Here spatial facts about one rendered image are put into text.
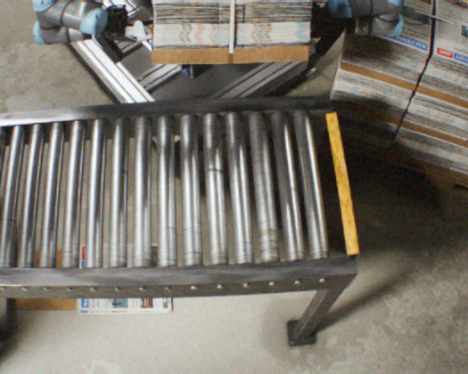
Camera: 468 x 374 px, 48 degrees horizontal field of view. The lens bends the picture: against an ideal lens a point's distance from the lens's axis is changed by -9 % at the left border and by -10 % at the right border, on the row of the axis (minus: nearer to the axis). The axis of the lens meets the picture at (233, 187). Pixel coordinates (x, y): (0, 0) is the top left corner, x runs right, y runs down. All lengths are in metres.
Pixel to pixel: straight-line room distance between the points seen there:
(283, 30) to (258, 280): 0.61
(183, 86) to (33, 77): 0.85
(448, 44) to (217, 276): 1.10
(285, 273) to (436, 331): 1.08
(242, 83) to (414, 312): 1.19
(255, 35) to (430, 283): 1.42
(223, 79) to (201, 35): 1.10
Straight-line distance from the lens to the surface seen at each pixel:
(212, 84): 2.45
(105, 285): 1.45
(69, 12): 1.49
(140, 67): 2.53
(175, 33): 1.37
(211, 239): 1.48
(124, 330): 2.24
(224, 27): 1.37
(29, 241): 1.55
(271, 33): 1.39
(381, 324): 2.32
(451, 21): 2.07
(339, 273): 1.47
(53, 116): 1.71
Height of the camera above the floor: 2.17
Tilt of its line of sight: 63 degrees down
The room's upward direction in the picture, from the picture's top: 4 degrees clockwise
